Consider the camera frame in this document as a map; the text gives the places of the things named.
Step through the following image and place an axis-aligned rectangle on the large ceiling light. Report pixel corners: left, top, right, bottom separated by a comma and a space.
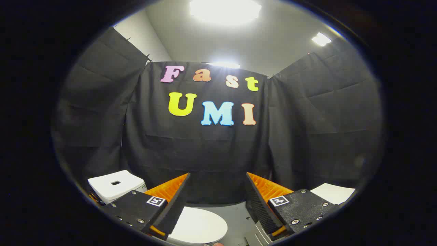
189, 0, 262, 26

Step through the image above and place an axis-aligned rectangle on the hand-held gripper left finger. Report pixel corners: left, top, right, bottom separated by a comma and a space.
101, 173, 191, 241

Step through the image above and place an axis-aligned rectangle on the small ceiling light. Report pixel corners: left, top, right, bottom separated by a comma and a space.
311, 32, 332, 47

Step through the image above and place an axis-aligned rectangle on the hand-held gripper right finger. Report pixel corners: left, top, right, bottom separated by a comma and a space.
244, 172, 342, 241

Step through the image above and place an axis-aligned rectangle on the white toilet tank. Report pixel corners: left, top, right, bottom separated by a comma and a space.
88, 170, 148, 205

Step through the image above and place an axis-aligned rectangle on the grey drawer cabinet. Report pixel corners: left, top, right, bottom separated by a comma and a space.
244, 183, 356, 246

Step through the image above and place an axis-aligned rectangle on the black backdrop cloth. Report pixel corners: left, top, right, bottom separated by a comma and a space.
51, 27, 383, 205

